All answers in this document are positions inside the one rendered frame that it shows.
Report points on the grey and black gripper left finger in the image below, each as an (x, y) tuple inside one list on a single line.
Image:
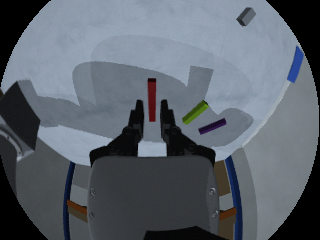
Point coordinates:
[(127, 142)]

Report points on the dark red rod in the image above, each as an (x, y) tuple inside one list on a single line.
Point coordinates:
[(152, 99)]

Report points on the lime green rod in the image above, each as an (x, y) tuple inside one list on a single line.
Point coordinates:
[(195, 112)]

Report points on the dark purple rod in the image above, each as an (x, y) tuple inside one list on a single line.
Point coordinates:
[(212, 126)]

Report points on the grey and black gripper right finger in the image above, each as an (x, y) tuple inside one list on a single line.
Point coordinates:
[(177, 144)]

